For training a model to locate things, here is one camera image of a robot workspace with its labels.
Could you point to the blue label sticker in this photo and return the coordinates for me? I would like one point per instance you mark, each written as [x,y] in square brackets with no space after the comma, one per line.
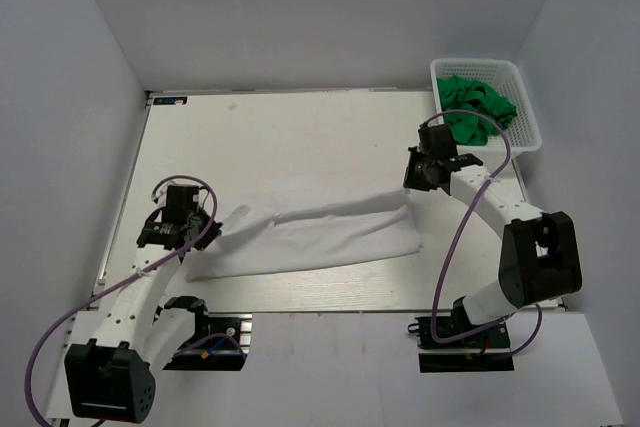
[170,101]

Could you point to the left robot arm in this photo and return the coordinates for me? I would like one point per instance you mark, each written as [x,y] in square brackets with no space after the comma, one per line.
[111,377]

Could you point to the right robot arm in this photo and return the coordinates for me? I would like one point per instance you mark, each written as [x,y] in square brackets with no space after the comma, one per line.
[539,257]

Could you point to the white t shirt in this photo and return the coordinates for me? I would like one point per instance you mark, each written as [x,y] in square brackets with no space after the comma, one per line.
[283,232]

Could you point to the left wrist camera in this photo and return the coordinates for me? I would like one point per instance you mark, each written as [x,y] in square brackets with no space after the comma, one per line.
[181,202]

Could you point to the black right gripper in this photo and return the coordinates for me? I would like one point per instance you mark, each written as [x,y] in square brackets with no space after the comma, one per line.
[411,181]

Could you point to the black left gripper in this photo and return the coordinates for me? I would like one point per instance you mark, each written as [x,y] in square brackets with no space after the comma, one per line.
[211,237]

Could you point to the white plastic basket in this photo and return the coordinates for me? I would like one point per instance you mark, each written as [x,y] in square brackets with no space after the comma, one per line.
[504,77]

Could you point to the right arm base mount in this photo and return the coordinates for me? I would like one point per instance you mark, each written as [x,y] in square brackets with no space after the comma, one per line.
[488,352]

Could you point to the green t shirt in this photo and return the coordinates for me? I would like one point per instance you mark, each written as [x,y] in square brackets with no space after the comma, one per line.
[496,112]

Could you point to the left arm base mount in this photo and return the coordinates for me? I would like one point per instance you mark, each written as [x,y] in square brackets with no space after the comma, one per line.
[221,343]

